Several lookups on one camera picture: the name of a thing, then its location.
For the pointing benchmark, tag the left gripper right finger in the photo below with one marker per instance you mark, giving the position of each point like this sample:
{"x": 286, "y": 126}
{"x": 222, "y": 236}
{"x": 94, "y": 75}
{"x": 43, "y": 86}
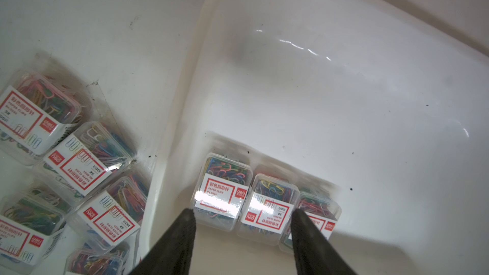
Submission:
{"x": 314, "y": 254}

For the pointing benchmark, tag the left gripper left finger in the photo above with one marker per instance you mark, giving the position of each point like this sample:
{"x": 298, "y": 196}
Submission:
{"x": 172, "y": 254}

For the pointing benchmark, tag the fourteenth paper clip box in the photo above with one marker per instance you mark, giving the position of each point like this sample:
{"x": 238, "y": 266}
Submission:
{"x": 86, "y": 261}

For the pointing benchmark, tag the white plastic tray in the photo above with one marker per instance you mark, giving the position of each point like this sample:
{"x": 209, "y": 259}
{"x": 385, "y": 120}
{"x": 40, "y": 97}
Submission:
{"x": 390, "y": 113}

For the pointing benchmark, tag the thirteenth paper clip box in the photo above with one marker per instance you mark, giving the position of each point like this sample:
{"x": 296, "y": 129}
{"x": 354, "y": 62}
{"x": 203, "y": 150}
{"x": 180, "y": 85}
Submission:
{"x": 31, "y": 225}

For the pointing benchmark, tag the twelfth paper clip box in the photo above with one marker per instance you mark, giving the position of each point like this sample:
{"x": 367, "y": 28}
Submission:
{"x": 37, "y": 112}

